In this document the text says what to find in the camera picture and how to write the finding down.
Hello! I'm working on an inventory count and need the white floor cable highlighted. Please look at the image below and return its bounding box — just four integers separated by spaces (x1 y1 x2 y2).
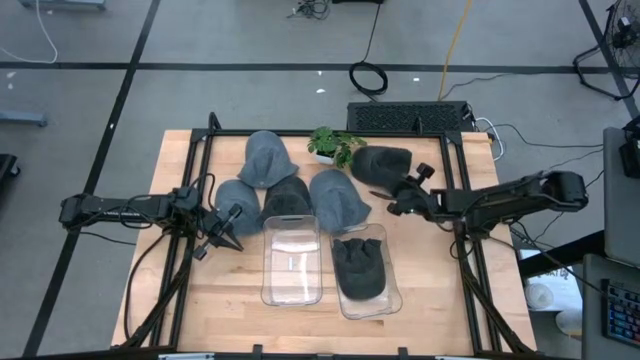
0 0 59 65

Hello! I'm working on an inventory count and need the grey furniture foot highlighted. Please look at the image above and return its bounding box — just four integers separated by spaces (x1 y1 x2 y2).
0 110 49 128
18 0 107 11

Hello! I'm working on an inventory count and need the computer keyboard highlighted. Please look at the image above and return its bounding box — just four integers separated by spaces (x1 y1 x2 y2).
601 278 640 350

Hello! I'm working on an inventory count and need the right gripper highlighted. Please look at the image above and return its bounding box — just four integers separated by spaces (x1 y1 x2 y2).
368 162 442 219

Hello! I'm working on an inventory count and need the black angled bar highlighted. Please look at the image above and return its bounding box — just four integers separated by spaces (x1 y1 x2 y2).
517 229 606 280

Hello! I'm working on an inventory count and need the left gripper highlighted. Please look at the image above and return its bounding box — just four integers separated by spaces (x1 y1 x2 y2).
193 202 245 261

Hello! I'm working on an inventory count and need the thin black floor cable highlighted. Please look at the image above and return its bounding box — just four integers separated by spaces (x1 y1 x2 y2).
481 122 605 150
547 148 605 171

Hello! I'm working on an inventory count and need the black computer tower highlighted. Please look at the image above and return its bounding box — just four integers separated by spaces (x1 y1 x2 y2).
346 101 477 134

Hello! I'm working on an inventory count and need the light grey hat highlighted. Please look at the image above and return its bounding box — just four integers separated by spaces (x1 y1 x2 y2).
308 168 372 235
214 178 262 237
237 130 300 190

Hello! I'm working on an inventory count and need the white paper roll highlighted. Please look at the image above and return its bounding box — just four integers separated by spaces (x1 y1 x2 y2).
524 282 555 311

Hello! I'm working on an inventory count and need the grey desk with keyboard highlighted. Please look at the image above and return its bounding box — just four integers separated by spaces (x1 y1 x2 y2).
581 253 640 360

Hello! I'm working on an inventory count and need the white cardboard box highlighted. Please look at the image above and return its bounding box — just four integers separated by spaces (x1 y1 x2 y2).
519 248 585 314

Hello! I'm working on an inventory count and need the clear plastic bin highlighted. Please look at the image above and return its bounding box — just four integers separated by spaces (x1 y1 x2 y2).
328 222 404 321
260 214 324 307

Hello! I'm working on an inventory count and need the black furniture base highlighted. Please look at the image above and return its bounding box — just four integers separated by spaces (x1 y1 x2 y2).
0 153 22 182

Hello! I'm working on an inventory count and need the large computer monitor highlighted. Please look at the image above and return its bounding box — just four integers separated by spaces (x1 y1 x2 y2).
618 115 640 180

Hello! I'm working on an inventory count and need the black floor fan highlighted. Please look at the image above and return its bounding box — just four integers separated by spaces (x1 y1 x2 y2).
572 0 640 101

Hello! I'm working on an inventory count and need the black aluminium frame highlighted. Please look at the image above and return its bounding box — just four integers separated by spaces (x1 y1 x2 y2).
119 112 539 360

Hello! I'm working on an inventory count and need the green plant in white pot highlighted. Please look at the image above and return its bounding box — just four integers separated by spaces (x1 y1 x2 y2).
306 125 369 170

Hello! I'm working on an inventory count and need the dark grey hat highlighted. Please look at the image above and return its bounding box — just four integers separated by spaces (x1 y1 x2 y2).
331 237 387 301
259 174 315 226
349 145 414 194

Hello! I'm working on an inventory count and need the black coiled cable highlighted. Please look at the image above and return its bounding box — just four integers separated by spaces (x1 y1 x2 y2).
348 2 390 101

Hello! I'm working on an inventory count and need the white looped cable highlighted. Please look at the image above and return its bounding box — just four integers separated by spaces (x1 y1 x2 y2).
473 116 507 162

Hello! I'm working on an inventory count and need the black cable bundle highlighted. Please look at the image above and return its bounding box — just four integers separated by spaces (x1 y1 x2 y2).
287 0 332 20

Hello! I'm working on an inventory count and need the white round object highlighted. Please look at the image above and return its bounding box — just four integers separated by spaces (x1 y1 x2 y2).
555 308 585 337

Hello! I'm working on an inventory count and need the yellow cable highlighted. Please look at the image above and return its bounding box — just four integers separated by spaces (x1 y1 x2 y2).
437 0 475 101

